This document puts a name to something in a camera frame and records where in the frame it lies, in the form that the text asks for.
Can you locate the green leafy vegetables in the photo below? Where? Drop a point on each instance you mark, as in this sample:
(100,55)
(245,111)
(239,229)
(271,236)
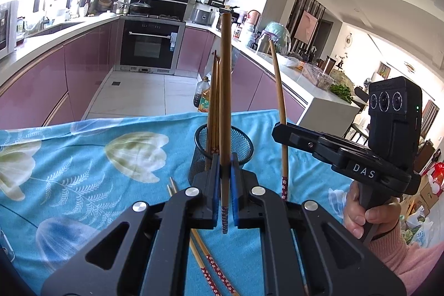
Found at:
(341,91)

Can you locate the cardboard box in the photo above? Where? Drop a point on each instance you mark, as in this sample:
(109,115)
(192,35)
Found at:
(429,193)

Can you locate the white canister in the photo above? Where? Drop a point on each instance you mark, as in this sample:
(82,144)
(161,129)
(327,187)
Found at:
(248,36)

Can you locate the dark sauce bottle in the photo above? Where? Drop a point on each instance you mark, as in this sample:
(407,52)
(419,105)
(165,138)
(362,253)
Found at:
(198,93)

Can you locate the pink electric kettle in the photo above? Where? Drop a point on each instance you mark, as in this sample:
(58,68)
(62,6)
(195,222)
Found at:
(253,18)

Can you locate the person's right forearm pink sleeve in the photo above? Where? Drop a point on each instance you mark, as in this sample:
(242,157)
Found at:
(409,258)

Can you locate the blue floral tablecloth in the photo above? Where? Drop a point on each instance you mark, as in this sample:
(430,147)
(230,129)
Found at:
(104,185)

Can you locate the green mesh food cover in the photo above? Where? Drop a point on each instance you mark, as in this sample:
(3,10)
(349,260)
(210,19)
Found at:
(279,36)

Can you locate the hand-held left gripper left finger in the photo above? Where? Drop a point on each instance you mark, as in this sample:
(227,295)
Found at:
(216,178)

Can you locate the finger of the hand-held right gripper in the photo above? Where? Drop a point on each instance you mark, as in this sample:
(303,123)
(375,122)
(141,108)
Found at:
(301,140)

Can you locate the white plastic bag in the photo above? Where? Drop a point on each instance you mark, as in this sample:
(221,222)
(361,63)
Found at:
(419,230)

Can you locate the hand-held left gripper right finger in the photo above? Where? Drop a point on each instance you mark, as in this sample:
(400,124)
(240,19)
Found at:
(236,185)

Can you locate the clear plastic container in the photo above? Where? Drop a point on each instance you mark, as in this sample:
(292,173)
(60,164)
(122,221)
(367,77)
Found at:
(317,74)

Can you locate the white island cabinet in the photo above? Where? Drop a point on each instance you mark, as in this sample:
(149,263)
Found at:
(329,115)

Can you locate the dark dining chair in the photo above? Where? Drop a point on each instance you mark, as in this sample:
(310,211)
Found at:
(357,133)

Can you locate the black built-in oven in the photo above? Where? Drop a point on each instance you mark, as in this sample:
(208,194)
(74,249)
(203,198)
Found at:
(149,44)

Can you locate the person's right hand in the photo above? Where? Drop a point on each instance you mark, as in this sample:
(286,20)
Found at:
(352,209)

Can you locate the silver rice cooker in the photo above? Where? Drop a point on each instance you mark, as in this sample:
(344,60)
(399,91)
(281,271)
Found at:
(202,15)

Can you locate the yellow cooking oil bottle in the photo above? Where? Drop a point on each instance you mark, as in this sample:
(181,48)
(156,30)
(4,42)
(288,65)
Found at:
(205,101)

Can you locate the framed wall picture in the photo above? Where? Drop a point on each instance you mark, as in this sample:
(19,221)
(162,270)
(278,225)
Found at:
(306,26)

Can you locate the purple kitchen cabinet run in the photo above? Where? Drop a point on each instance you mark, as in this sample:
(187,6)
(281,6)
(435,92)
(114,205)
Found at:
(253,81)
(52,74)

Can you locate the black mesh cup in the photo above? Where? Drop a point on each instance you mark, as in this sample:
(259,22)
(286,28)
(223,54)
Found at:
(242,143)

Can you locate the round wooden steamer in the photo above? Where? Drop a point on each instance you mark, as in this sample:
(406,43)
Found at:
(104,4)

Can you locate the red plastic bag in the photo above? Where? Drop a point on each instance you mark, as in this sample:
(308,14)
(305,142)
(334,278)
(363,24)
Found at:
(436,178)

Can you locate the silver microwave oven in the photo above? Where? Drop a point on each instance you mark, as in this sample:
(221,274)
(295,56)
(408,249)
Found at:
(7,29)

